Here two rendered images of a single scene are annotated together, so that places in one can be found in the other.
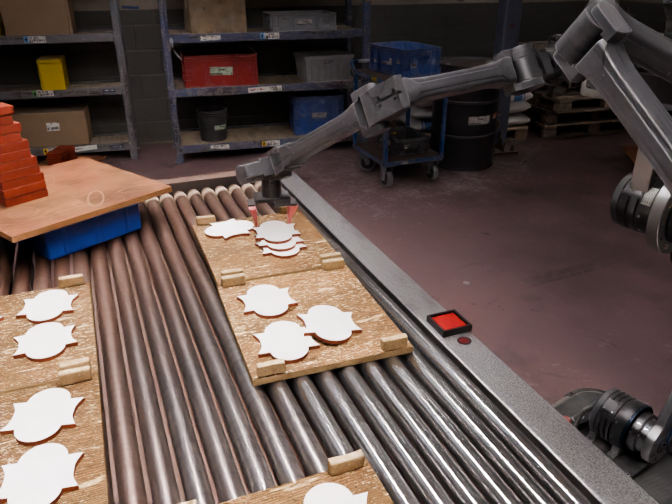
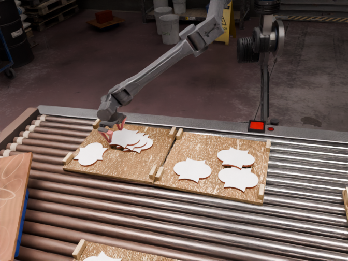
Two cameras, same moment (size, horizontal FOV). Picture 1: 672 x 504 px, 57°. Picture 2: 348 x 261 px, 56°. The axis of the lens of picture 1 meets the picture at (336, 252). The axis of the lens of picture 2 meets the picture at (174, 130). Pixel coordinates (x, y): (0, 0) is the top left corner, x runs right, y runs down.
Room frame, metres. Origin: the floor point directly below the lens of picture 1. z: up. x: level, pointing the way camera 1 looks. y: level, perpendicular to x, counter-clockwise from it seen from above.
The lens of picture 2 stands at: (0.70, 0.94, 1.84)
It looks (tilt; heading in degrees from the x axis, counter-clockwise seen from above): 36 degrees down; 310
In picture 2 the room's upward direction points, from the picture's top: 5 degrees counter-clockwise
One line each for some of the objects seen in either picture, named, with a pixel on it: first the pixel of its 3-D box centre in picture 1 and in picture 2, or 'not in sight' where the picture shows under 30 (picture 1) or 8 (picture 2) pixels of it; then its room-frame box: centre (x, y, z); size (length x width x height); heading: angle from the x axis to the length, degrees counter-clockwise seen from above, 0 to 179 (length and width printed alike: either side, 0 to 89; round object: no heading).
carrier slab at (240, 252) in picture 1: (264, 244); (122, 149); (1.63, 0.21, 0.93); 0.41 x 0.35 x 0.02; 21
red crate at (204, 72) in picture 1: (218, 67); not in sight; (5.79, 1.07, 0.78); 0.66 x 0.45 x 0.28; 105
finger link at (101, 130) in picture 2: (260, 212); (109, 132); (1.68, 0.22, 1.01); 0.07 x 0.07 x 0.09; 15
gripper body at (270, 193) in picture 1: (271, 188); (111, 114); (1.69, 0.19, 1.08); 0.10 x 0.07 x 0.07; 105
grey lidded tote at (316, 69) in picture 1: (323, 65); not in sight; (6.02, 0.12, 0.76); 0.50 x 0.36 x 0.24; 111
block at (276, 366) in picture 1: (271, 367); (261, 191); (1.00, 0.13, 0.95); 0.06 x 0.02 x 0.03; 110
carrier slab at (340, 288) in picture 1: (306, 316); (215, 163); (1.23, 0.07, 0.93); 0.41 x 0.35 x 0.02; 20
